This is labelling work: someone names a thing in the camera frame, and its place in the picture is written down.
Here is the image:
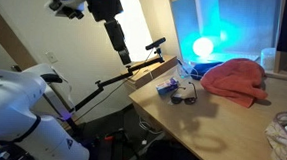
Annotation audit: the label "white table cable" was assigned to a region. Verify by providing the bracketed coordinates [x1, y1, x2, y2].
[175, 58, 202, 81]

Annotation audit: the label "blue band-aid box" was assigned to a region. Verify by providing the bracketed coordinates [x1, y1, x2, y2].
[155, 76, 180, 97]

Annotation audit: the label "dark sunglasses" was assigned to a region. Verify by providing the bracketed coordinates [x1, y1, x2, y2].
[169, 80, 199, 106]

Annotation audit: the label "white leaning panel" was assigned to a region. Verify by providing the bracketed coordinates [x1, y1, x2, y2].
[30, 62, 80, 122]

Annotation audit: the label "black floor tripod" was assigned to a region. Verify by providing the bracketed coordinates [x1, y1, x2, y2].
[102, 127, 141, 160]

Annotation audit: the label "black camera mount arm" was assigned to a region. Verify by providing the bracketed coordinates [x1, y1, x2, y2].
[70, 42, 166, 119]

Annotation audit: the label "black handle bar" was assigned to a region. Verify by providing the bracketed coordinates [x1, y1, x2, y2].
[39, 72, 64, 85]

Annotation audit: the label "white wall socket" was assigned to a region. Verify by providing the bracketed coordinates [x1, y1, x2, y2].
[44, 51, 59, 65]

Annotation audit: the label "brown cardboard box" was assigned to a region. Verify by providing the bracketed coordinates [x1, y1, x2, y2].
[122, 52, 179, 93]

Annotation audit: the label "glowing round lamp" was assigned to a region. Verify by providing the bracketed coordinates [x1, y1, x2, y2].
[191, 36, 215, 59]

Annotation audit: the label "black stereo camera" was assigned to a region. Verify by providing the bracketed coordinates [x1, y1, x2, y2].
[144, 36, 167, 52]

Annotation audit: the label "white floor cable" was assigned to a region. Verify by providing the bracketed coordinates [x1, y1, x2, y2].
[137, 118, 166, 136]

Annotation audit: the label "orange towel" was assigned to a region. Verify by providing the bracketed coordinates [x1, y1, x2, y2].
[198, 56, 271, 111]

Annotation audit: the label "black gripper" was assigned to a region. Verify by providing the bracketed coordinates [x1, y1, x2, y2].
[82, 0, 136, 67]

